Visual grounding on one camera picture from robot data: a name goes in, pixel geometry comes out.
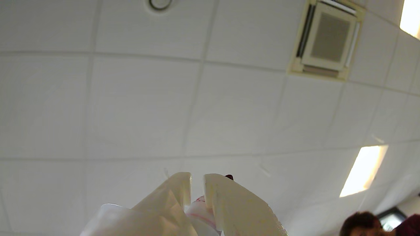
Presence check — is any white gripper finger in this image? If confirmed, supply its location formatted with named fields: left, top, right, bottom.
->
left=80, top=172, right=199, bottom=236
left=202, top=173, right=288, bottom=236

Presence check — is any red marker pen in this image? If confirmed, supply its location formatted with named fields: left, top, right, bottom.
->
left=185, top=174, right=234, bottom=236

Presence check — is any bearded man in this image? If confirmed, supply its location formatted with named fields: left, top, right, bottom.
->
left=340, top=211, right=420, bottom=236

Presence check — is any rectangular ceiling light panel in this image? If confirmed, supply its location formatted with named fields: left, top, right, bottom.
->
left=339, top=145, right=389, bottom=198
left=399, top=0, right=420, bottom=40

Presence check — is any ceiling air conditioner vent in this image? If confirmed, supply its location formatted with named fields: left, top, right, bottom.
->
left=288, top=0, right=366, bottom=81

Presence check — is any round ceiling smoke detector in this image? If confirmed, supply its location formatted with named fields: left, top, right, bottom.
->
left=146, top=0, right=174, bottom=13

